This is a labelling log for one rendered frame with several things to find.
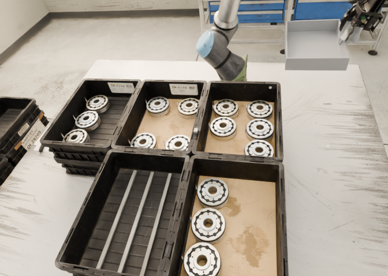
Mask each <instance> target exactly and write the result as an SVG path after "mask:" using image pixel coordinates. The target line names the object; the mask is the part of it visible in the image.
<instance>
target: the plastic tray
mask: <svg viewBox="0 0 388 276"><path fill-rule="evenodd" d="M340 23H341V22H340V19H332V20H301V21H286V26H285V70H341V71H346V69H347V67H348V63H349V60H350V56H349V52H348V48H347V45H346V41H342V43H341V44H340V45H338V33H339V30H340Z"/></svg>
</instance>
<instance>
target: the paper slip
mask: <svg viewBox="0 0 388 276"><path fill-rule="evenodd" d="M43 115H44V114H43V113H41V115H40V116H39V118H38V120H37V121H36V122H35V124H34V125H33V127H32V128H31V129H30V130H29V132H28V133H27V135H26V136H25V137H24V138H23V140H22V141H20V142H19V143H18V144H17V145H16V146H15V150H17V149H18V148H19V146H21V145H22V146H23V147H24V148H25V149H26V150H29V148H30V147H31V145H33V143H34V142H35V141H36V139H37V138H38V137H39V136H40V134H41V132H42V131H43V129H44V128H45V126H44V125H43V124H42V123H41V121H40V120H41V118H42V117H43Z"/></svg>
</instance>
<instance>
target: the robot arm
mask: <svg viewBox="0 0 388 276"><path fill-rule="evenodd" d="M240 1H241V0H221V2H220V5H219V10H218V11H217V12H216V13H215V15H214V20H213V24H212V26H211V28H210V30H208V31H205V33H204V34H202V36H201V37H200V38H199V40H198V41H197V44H196V52H197V53H198V54H199V55H200V56H201V57H202V58H203V59H204V60H205V61H206V62H207V63H209V64H210V65H211V66H212V67H213V68H214V69H215V70H216V72H217V74H218V76H219V78H220V79H221V81H232V80H233V79H235V78H236V77H237V76H238V75H239V74H240V73H241V71H242V70H243V68H244V66H245V60H244V59H243V58H242V57H240V56H238V55H236V54H234V53H232V52H231V51H230V50H229V49H228V48H227V46H228V44H229V42H230V41H231V39H232V37H233V35H234V34H235V32H236V31H237V28H238V24H239V22H238V17H237V12H238V8H239V5H240ZM386 1H388V0H349V1H348V3H351V5H353V6H352V8H351V9H348V11H347V12H346V13H345V14H344V16H343V17H342V19H341V23H340V26H339V33H338V45H340V44H341V43H342V41H346V44H348V43H350V42H353V43H357V42H358V41H359V39H360V33H361V31H363V30H366V31H370V30H371V31H372V32H373V31H374V29H375V28H376V27H377V25H378V24H379V23H380V21H381V20H382V19H383V15H382V14H381V12H380V9H381V7H382V6H383V4H384V3H385V2H386ZM378 19H379V21H378V23H377V25H376V26H375V27H374V24H375V23H376V21H377V20H378ZM351 21H352V22H351ZM351 27H353V29H352V31H351V32H350V33H349V34H348V31H349V29H351Z"/></svg>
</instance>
